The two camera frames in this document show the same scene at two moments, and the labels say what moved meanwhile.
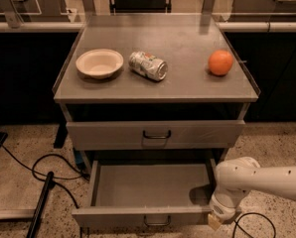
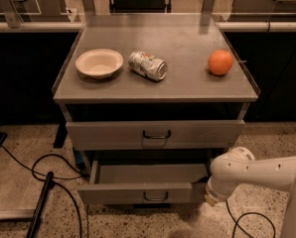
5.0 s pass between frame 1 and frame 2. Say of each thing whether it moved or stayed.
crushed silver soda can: stayed
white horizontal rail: stayed
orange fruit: stayed
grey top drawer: stayed
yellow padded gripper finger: moved
